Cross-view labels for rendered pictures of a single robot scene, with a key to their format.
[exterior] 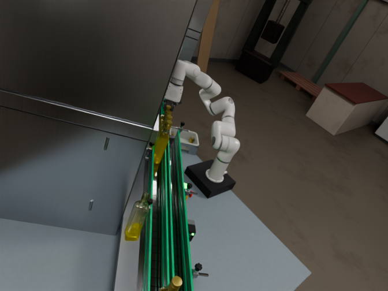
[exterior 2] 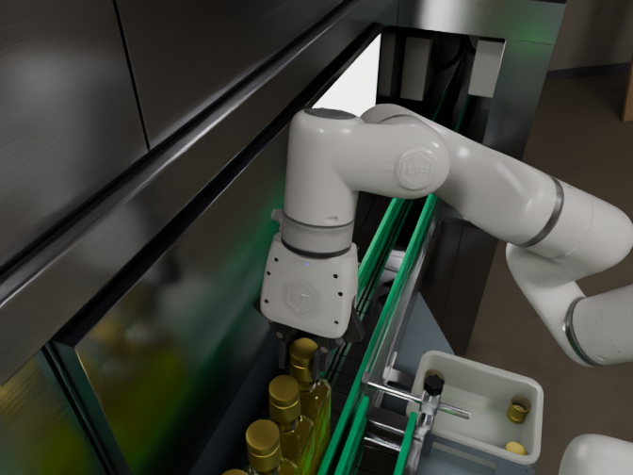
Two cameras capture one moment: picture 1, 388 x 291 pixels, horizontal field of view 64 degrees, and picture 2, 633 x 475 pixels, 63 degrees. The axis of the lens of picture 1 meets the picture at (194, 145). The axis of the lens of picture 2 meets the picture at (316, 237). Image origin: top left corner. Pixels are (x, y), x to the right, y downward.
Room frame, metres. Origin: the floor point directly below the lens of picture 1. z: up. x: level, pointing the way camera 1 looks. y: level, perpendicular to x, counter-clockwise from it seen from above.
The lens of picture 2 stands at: (1.35, -0.03, 1.65)
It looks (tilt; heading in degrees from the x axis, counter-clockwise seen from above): 39 degrees down; 40
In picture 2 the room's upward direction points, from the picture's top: straight up
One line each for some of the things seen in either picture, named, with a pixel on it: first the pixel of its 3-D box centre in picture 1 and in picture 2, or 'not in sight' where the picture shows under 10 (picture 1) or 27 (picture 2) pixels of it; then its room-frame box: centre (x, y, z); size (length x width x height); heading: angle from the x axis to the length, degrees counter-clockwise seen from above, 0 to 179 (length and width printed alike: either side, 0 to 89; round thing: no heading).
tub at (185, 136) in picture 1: (182, 140); (471, 414); (1.94, 0.10, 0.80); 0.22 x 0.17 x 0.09; 109
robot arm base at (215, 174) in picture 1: (220, 167); not in sight; (1.68, -0.21, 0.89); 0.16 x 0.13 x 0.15; 141
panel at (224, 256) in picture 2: not in sight; (291, 208); (1.84, 0.44, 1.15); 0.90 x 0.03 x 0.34; 19
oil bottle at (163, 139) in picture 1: (160, 146); not in sight; (1.47, 0.18, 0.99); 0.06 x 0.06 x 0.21; 18
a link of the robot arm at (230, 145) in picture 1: (227, 148); not in sight; (1.66, -0.19, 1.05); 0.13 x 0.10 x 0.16; 112
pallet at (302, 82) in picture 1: (307, 87); not in sight; (7.79, -1.97, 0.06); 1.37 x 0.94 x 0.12; 54
